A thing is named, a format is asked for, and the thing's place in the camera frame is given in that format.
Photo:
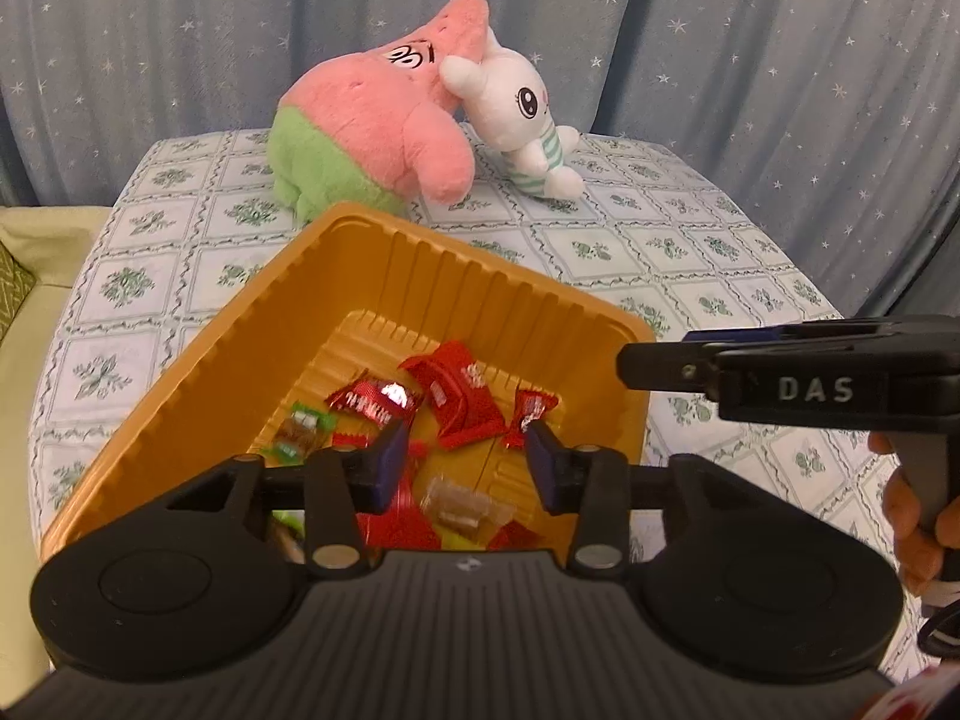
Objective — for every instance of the green floral tablecloth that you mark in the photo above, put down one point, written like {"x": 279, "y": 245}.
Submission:
{"x": 197, "y": 221}

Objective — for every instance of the orange plastic tray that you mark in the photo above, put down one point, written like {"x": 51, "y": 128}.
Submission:
{"x": 358, "y": 291}

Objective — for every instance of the red orange candy wrapper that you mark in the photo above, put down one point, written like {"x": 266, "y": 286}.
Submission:
{"x": 530, "y": 404}

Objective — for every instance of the blue starry curtain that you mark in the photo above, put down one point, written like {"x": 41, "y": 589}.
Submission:
{"x": 833, "y": 122}

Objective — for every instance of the light green sofa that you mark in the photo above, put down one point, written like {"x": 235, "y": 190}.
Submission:
{"x": 52, "y": 243}

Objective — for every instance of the green zigzag cushion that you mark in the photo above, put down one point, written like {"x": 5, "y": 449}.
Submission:
{"x": 15, "y": 285}

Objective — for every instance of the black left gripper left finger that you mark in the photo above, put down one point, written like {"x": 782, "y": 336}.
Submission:
{"x": 339, "y": 484}

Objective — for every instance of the pink starfish plush toy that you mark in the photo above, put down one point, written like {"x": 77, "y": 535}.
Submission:
{"x": 378, "y": 127}

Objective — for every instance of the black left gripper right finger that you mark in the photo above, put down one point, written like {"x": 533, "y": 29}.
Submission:
{"x": 593, "y": 484}

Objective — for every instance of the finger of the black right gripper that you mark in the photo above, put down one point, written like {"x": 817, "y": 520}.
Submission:
{"x": 684, "y": 366}

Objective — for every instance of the white green snack pouch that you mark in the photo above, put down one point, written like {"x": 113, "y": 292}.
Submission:
{"x": 284, "y": 534}

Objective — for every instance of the white bunny plush toy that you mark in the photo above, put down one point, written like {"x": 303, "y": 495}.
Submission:
{"x": 506, "y": 103}

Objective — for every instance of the red gold candy wrapper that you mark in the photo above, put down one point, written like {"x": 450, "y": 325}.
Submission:
{"x": 515, "y": 536}

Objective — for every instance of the red cartoon candy packet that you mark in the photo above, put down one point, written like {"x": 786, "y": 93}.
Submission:
{"x": 376, "y": 399}

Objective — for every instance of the green brown candy wrapper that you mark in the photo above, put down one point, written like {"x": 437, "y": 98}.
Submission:
{"x": 294, "y": 432}

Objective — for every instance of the red square candy packet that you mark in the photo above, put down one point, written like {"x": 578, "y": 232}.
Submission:
{"x": 458, "y": 395}

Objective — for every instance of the person right hand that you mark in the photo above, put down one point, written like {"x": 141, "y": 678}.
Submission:
{"x": 920, "y": 554}

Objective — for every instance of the clear brown candy wrapper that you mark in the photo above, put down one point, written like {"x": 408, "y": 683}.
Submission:
{"x": 474, "y": 516}

